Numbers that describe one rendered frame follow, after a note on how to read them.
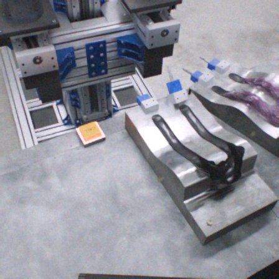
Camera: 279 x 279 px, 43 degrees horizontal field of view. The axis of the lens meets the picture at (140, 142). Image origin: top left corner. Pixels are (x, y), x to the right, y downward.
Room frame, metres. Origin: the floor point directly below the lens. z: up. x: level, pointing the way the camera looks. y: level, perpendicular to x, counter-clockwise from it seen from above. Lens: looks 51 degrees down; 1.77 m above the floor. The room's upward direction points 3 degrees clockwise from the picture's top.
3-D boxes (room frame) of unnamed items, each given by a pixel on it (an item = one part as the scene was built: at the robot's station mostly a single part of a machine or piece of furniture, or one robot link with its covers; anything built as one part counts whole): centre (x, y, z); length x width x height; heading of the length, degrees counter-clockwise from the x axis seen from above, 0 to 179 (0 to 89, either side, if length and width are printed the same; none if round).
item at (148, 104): (0.91, 0.00, 0.89); 0.13 x 0.05 x 0.05; 29
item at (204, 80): (1.09, -0.21, 0.86); 0.13 x 0.05 x 0.05; 47
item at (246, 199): (0.70, -0.18, 0.87); 0.50 x 0.26 x 0.14; 30
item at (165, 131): (0.72, -0.18, 0.92); 0.35 x 0.16 x 0.09; 30
